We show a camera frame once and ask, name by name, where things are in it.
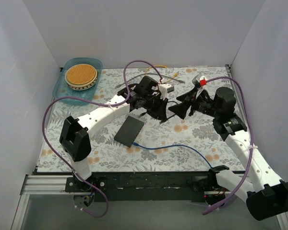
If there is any teal plastic tray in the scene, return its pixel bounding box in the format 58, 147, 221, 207
52, 57, 103, 106

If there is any floral table mat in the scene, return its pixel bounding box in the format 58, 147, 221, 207
37, 67, 244, 173

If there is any aluminium frame rail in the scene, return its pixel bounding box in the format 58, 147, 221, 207
10, 174, 75, 230

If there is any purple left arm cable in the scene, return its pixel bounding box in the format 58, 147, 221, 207
42, 59, 164, 219

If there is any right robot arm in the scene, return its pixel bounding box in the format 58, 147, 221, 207
169, 87, 288, 220

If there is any grey ethernet cable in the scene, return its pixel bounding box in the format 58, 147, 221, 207
113, 74, 185, 88

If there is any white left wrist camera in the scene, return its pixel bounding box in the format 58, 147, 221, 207
158, 83, 174, 100

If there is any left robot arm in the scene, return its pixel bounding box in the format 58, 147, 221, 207
59, 76, 174, 192

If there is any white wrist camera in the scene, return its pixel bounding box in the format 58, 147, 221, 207
192, 74, 207, 99
158, 83, 174, 100

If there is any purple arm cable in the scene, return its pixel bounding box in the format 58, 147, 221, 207
201, 76, 255, 216
42, 59, 164, 219

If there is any blue ethernet cable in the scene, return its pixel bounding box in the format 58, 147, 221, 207
132, 141, 214, 171

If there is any black network switch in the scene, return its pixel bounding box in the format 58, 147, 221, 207
114, 116, 144, 148

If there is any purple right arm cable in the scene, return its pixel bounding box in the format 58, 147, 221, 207
201, 76, 255, 216

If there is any woven basket plate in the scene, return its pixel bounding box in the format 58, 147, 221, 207
64, 64, 98, 91

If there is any yellow ethernet cable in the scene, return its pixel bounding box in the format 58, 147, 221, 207
145, 65, 180, 80

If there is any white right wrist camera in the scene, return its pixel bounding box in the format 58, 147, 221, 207
192, 74, 207, 99

